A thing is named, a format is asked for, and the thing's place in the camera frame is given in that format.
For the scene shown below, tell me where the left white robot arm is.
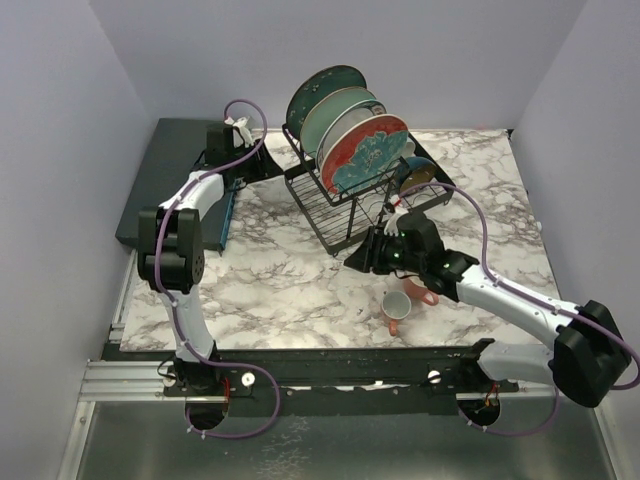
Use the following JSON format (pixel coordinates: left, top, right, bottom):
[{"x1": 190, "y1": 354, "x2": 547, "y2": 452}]
[{"x1": 137, "y1": 123, "x2": 277, "y2": 395}]

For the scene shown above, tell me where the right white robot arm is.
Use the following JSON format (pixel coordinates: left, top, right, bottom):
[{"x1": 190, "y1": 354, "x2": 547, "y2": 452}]
[{"x1": 344, "y1": 213, "x2": 631, "y2": 408}]

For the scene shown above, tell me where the orange plate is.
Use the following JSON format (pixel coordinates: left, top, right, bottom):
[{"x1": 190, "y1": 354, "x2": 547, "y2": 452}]
[{"x1": 300, "y1": 87, "x2": 376, "y2": 157}]

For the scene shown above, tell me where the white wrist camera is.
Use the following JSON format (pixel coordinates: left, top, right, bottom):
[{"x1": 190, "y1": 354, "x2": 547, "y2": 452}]
[
  {"x1": 383, "y1": 195, "x2": 409, "y2": 236},
  {"x1": 224, "y1": 116, "x2": 254, "y2": 148}
]

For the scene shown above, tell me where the aluminium frame rail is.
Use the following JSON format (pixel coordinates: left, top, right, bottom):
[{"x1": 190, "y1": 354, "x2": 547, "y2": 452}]
[{"x1": 54, "y1": 249, "x2": 609, "y2": 480}]

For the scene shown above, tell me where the black wire dish rack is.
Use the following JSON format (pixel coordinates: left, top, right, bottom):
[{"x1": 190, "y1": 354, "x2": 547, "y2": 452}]
[{"x1": 280, "y1": 122, "x2": 451, "y2": 257}]

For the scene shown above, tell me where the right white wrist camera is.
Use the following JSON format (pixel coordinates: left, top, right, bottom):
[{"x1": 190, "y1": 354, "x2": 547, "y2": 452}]
[{"x1": 383, "y1": 195, "x2": 409, "y2": 236}]

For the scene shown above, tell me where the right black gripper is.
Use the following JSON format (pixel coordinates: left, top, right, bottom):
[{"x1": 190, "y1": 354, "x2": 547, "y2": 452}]
[{"x1": 344, "y1": 224, "x2": 425, "y2": 274}]

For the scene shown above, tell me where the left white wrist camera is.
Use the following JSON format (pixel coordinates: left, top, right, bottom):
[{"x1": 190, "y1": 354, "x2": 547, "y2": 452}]
[{"x1": 224, "y1": 116, "x2": 254, "y2": 148}]

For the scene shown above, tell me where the red plate teal flower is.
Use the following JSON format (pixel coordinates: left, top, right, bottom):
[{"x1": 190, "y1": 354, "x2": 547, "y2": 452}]
[{"x1": 320, "y1": 114, "x2": 409, "y2": 194}]

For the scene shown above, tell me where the teal patterned bottom plate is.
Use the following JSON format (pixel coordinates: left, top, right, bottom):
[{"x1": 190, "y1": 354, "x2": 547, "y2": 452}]
[{"x1": 316, "y1": 99, "x2": 387, "y2": 169}]

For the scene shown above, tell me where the white bowl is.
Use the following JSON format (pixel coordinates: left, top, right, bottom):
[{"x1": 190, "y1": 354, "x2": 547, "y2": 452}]
[{"x1": 401, "y1": 140, "x2": 416, "y2": 159}]

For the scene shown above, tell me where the plain pink mug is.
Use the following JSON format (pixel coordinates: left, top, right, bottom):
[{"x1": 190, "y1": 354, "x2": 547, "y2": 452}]
[{"x1": 403, "y1": 277, "x2": 439, "y2": 306}]

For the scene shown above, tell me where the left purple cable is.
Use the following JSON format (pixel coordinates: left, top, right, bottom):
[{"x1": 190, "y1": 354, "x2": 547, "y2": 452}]
[{"x1": 152, "y1": 98, "x2": 284, "y2": 442}]

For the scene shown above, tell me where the purple cable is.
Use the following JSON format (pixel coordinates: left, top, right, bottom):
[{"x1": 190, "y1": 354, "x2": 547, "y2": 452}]
[
  {"x1": 152, "y1": 98, "x2": 284, "y2": 442},
  {"x1": 397, "y1": 180, "x2": 640, "y2": 437}
]

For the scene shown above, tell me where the printed salmon coffee mug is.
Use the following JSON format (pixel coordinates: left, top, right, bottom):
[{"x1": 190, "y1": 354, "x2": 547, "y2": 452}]
[{"x1": 381, "y1": 291, "x2": 412, "y2": 336}]

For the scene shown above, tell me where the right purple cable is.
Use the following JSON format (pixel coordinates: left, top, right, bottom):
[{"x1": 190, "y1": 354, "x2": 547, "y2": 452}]
[{"x1": 397, "y1": 180, "x2": 640, "y2": 437}]

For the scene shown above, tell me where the black mounting rail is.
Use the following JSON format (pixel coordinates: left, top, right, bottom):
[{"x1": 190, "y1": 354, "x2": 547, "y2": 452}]
[{"x1": 164, "y1": 347, "x2": 518, "y2": 417}]

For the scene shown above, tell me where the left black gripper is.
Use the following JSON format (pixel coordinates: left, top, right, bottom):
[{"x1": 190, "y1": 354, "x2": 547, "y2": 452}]
[{"x1": 227, "y1": 138, "x2": 282, "y2": 184}]

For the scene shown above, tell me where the blue glazed floral plate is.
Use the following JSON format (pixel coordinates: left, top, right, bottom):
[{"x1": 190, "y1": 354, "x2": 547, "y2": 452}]
[{"x1": 285, "y1": 65, "x2": 367, "y2": 140}]

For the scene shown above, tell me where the dark bowl beige inside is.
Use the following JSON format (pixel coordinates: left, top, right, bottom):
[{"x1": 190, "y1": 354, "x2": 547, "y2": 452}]
[{"x1": 396, "y1": 156, "x2": 438, "y2": 193}]

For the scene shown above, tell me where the dark grey flat box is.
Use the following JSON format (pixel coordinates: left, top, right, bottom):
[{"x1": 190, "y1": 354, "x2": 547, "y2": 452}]
[{"x1": 115, "y1": 118, "x2": 221, "y2": 248}]

